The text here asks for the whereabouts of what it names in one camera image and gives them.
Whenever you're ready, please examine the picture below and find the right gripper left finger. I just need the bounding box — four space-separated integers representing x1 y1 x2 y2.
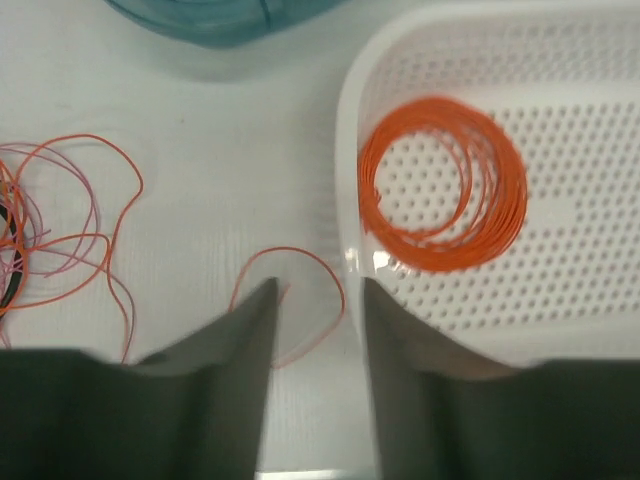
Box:
1 279 278 479

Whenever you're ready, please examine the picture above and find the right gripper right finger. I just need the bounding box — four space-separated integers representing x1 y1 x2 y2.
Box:
362 279 639 479

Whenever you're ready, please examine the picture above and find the thin orange wire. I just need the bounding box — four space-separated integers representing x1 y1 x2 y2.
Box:
0 133 346 370

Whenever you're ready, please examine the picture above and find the thin pink red wire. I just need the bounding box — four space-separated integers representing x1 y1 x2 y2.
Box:
0 143 136 351

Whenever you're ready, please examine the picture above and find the black cable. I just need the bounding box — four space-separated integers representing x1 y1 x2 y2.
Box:
0 202 29 309

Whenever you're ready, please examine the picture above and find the white perforated plastic basket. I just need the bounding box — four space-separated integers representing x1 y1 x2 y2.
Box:
335 1 639 364

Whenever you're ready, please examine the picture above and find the teal transparent plastic tray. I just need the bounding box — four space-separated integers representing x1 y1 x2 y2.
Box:
106 0 342 49

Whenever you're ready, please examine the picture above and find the orange wire coil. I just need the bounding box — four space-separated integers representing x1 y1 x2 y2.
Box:
357 95 529 274

